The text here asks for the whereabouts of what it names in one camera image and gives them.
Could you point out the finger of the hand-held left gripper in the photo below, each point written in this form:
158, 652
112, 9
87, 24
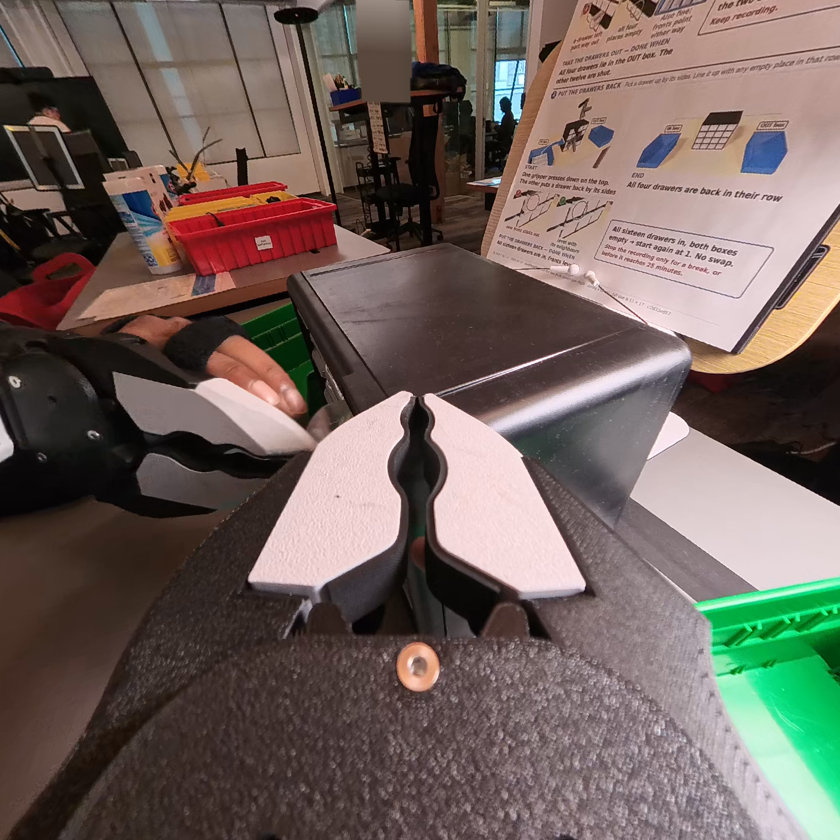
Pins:
190, 482
223, 413

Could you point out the computer monitor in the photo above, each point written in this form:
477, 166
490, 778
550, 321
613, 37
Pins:
39, 157

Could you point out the wooden standing desk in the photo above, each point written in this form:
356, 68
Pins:
394, 98

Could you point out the black drawer cabinet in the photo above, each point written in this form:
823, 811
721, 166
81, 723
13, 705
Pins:
459, 315

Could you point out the wooden sheet board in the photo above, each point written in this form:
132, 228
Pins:
781, 341

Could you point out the white printed packet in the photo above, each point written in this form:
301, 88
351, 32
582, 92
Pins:
157, 184

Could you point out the black partition panel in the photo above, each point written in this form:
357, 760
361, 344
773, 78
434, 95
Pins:
95, 105

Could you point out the beige side table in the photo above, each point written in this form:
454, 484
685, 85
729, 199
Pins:
328, 253

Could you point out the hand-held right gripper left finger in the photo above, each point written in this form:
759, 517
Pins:
328, 512

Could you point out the green plastic bin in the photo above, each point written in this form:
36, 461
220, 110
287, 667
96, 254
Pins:
282, 341
774, 709

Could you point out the large red plastic bin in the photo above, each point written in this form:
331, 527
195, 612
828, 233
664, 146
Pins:
262, 239

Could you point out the shallow red plastic bin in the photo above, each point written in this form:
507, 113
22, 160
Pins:
229, 191

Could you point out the white board stand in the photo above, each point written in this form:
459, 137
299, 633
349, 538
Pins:
670, 433

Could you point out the wipes canister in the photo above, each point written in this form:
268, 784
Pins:
144, 229

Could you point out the yellow plastic bin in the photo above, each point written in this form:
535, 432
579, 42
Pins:
197, 211

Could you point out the dark dried plant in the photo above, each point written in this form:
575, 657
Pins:
193, 157

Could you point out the black office chair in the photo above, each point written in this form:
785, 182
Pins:
407, 197

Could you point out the red felt bag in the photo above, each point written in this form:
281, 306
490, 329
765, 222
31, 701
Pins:
39, 298

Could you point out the blue box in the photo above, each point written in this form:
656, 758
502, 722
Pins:
346, 97

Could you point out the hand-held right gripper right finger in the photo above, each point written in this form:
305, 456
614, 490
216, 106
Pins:
499, 512

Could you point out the hanging paper sign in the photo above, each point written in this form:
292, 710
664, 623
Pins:
376, 128

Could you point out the person's left hand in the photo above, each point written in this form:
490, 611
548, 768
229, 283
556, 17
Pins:
256, 374

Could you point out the paper with blue tape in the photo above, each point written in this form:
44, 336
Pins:
151, 295

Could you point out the printed instruction sheet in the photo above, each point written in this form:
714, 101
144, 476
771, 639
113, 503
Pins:
689, 151

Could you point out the black bag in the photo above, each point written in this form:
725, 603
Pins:
439, 79

